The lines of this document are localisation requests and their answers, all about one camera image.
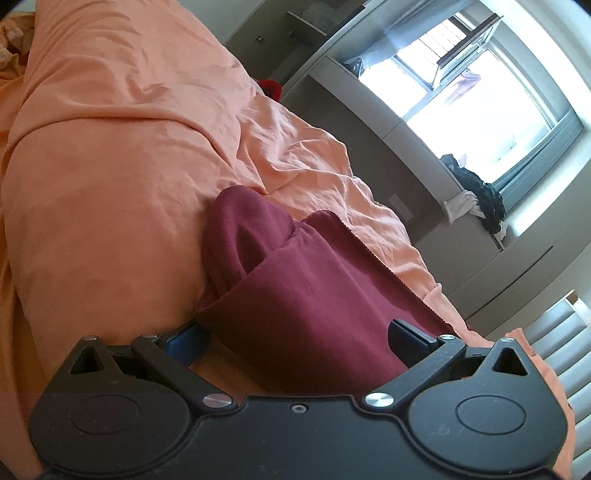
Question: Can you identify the grey padded headboard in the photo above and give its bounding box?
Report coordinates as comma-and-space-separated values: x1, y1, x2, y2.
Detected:
525, 291, 591, 479

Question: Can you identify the left grey curtain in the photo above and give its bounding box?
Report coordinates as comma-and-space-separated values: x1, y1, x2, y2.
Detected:
342, 28, 419, 78

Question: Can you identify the white garment on sill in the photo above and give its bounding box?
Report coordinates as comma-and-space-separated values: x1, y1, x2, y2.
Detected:
443, 190, 507, 241

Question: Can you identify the window with open sash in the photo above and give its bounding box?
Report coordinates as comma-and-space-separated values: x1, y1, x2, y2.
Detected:
359, 11, 558, 183

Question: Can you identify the patterned fabric at bed edge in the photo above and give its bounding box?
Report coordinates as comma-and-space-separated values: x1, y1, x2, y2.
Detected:
1, 19, 24, 71

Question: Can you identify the orange duvet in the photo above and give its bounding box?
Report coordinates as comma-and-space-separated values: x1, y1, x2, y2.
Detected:
0, 0, 576, 480

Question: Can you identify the grey curtain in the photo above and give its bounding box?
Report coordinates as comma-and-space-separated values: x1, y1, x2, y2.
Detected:
342, 28, 419, 78
493, 109, 584, 211

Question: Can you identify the grey window seat cabinet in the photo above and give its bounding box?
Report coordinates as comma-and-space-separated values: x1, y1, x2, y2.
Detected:
283, 56, 501, 249

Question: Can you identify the purple garment hanging outside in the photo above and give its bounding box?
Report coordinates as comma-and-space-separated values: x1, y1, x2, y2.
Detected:
449, 69, 481, 101

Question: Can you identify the dark clothes pile on sill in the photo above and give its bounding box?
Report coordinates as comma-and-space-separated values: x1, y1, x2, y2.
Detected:
440, 153, 507, 234

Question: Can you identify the maroon garment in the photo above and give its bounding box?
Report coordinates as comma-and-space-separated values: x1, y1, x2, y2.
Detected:
197, 186, 451, 396

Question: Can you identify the open grey wardrobe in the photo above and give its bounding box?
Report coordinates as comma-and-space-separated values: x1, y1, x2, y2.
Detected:
225, 0, 363, 84

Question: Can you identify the tall grey cabinet right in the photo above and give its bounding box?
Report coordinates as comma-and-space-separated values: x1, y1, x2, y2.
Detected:
417, 176, 590, 335

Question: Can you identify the red object beside bed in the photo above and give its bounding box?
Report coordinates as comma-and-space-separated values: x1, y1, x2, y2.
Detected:
256, 79, 283, 102

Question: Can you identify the white wall socket plate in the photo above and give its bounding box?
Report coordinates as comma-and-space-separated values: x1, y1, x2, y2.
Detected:
389, 194, 414, 222

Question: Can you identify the right grey curtain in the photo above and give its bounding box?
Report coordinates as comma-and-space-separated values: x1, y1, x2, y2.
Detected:
493, 109, 584, 211

